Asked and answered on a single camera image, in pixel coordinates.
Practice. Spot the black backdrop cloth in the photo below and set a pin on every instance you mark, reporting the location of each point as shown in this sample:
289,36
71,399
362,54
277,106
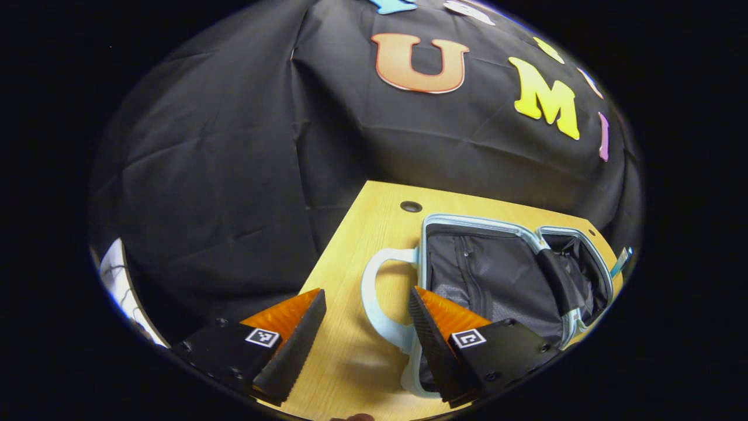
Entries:
234,175

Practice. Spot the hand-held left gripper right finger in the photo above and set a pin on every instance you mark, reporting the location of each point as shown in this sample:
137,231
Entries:
435,356

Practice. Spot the light blue suitcase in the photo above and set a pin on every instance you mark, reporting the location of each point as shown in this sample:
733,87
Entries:
497,275

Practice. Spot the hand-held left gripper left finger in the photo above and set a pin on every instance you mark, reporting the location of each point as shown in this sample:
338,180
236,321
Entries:
295,356

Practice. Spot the teal green bottle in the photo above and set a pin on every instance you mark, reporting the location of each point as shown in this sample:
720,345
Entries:
621,262

